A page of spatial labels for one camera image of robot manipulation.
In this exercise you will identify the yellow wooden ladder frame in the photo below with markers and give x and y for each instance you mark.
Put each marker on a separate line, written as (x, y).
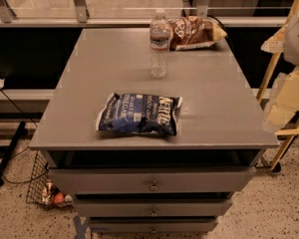
(282, 110)

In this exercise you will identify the black metal floor stand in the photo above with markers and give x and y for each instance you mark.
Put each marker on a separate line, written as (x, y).
(8, 149)

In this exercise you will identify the grey drawer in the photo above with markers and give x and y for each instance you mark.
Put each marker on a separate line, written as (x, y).
(152, 180)
(151, 207)
(151, 225)

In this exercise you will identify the orange ball in basket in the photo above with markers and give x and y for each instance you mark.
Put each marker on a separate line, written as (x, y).
(59, 198)

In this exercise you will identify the middle grey drawer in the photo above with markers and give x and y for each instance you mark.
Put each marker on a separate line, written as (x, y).
(151, 207)

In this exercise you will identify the black wire basket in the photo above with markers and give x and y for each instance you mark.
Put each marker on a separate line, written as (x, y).
(41, 190)

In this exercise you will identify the clear plastic water bottle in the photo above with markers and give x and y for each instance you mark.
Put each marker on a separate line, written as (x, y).
(159, 40)

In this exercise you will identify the bottom grey drawer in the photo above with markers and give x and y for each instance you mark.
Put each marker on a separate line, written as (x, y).
(151, 225)

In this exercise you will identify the grey drawer cabinet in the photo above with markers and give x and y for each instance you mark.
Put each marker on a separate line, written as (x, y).
(140, 154)

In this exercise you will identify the brown chips bag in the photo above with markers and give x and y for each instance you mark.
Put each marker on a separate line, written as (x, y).
(192, 32)

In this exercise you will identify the top grey drawer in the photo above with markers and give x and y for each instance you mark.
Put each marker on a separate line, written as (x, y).
(152, 180)

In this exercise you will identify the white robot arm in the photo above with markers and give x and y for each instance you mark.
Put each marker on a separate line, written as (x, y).
(291, 42)

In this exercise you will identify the blue Kettle chips bag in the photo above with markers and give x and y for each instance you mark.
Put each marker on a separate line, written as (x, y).
(139, 114)

